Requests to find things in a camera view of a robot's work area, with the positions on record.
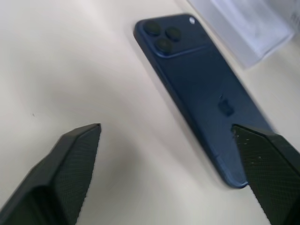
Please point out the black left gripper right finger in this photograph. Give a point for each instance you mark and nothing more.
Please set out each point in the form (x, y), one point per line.
(269, 173)

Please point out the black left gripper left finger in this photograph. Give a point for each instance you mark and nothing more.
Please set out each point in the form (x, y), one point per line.
(58, 178)

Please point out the dark blue smartphone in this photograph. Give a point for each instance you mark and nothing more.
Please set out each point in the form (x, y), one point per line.
(199, 89)

